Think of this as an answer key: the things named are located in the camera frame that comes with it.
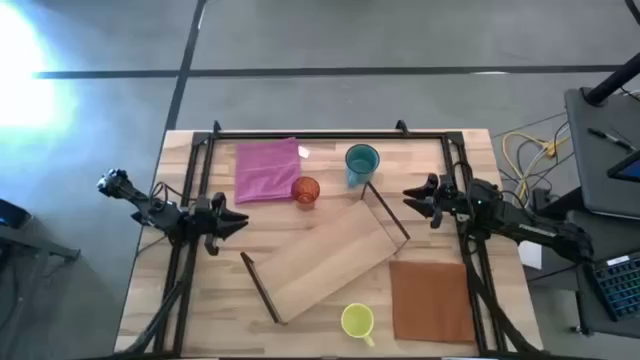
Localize yellow cable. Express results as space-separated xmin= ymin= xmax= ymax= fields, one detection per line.
xmin=501 ymin=130 xmax=572 ymax=202

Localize black tablet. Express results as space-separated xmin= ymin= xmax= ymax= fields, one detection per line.
xmin=606 ymin=149 xmax=640 ymax=184

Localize black right gripper cable loop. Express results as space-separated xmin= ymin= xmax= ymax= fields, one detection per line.
xmin=449 ymin=159 xmax=476 ymax=201

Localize teal speckled mug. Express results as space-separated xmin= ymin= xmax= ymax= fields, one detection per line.
xmin=344 ymin=143 xmax=381 ymax=190

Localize black keyboard with lit keys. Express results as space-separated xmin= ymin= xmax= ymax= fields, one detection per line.
xmin=589 ymin=251 xmax=640 ymax=322

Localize black metal table frame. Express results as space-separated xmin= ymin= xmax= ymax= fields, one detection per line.
xmin=149 ymin=119 xmax=551 ymax=360

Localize yellow-green mug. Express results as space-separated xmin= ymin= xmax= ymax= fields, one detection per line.
xmin=340 ymin=302 xmax=377 ymax=349

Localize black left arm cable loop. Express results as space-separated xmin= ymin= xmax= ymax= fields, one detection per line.
xmin=148 ymin=180 xmax=197 ymax=207

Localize brown folded cloth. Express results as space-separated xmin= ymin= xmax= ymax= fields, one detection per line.
xmin=388 ymin=259 xmax=477 ymax=344

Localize small white box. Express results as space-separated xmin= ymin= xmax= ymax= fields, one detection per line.
xmin=516 ymin=240 xmax=544 ymax=272

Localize black side desk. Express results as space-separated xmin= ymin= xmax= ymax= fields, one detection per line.
xmin=563 ymin=86 xmax=640 ymax=221

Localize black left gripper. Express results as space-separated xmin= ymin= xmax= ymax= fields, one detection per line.
xmin=187 ymin=192 xmax=250 ymax=257

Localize wooden shelf with metal legs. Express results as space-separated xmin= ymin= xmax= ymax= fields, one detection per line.
xmin=239 ymin=180 xmax=413 ymax=326

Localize black pole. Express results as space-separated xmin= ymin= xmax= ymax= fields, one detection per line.
xmin=582 ymin=49 xmax=640 ymax=107

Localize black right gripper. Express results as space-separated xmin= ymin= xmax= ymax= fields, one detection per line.
xmin=402 ymin=173 xmax=476 ymax=230

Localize pink folded cloth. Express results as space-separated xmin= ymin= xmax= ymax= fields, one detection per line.
xmin=233 ymin=137 xmax=303 ymax=206

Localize orange faceted cup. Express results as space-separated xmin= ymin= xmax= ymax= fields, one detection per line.
xmin=290 ymin=175 xmax=322 ymax=212

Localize black pen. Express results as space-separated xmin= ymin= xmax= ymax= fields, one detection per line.
xmin=586 ymin=127 xmax=635 ymax=152

